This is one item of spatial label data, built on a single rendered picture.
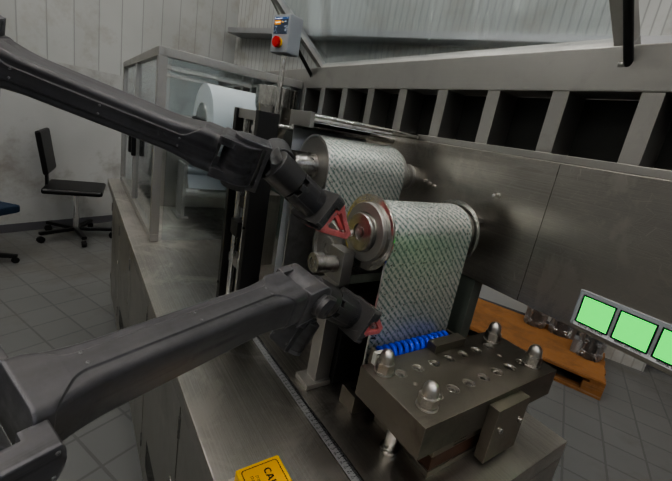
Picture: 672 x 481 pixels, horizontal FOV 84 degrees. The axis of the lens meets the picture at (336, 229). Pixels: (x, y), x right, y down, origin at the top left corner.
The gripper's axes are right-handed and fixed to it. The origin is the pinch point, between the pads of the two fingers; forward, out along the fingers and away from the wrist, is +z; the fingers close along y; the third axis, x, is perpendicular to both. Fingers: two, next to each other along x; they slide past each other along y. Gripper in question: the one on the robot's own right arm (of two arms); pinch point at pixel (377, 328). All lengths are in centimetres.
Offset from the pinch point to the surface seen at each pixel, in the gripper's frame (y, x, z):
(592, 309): 23.2, 25.3, 19.8
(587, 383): -27, 32, 254
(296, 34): -58, 53, -27
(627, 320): 28.6, 25.9, 19.4
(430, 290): 0.2, 12.3, 7.7
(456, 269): 0.2, 19.4, 11.5
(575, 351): -48, 50, 273
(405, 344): 2.8, 0.3, 6.7
